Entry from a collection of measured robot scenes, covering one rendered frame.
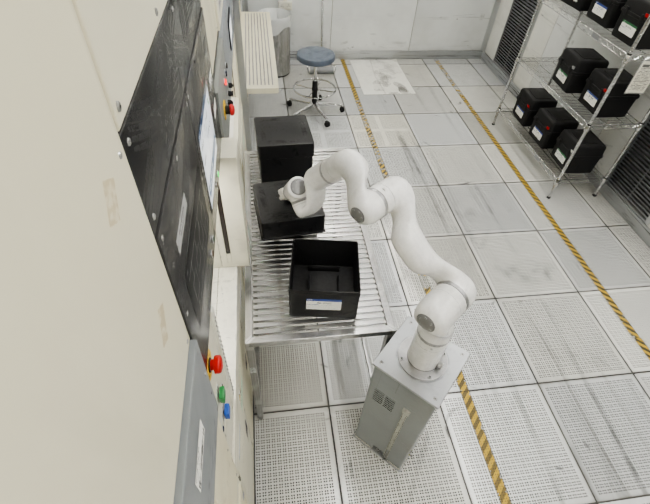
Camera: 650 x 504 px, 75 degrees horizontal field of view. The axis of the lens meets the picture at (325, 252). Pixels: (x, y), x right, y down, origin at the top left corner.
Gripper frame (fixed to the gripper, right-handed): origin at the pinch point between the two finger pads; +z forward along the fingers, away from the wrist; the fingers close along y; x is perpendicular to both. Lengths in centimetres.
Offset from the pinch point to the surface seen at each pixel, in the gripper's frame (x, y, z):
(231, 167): -7, 24, -48
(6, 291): 18, 39, -163
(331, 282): 40.5, -11.6, -11.7
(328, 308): 48, -6, -28
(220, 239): 15.4, 31.6, -24.2
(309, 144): -26.2, -17.4, 21.1
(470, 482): 147, -66, -9
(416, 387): 79, -29, -49
